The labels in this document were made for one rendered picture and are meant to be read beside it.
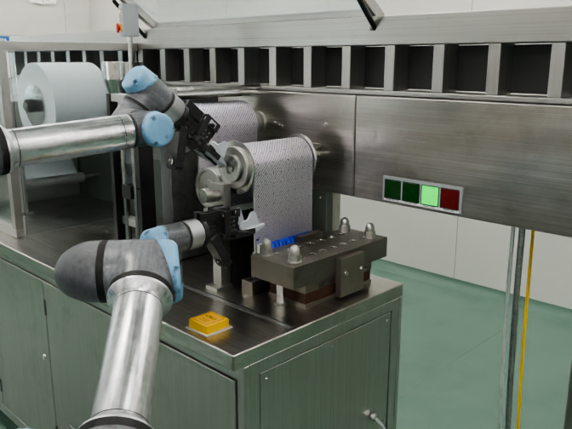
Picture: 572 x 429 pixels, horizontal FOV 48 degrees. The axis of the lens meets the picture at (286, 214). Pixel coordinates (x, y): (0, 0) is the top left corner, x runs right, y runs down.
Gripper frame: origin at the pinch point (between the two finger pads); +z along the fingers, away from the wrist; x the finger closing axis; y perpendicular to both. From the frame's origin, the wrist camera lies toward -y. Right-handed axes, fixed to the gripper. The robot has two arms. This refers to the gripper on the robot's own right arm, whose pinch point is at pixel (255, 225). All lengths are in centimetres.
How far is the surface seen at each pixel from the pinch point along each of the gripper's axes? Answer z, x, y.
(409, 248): 264, 120, -90
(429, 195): 30.0, -36.1, 9.6
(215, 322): -25.6, -13.2, -16.6
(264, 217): 2.9, -0.5, 2.0
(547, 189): 31, -67, 16
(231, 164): -3.3, 5.6, 16.9
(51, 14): 219, 556, 90
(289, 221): 13.2, -0.5, -1.1
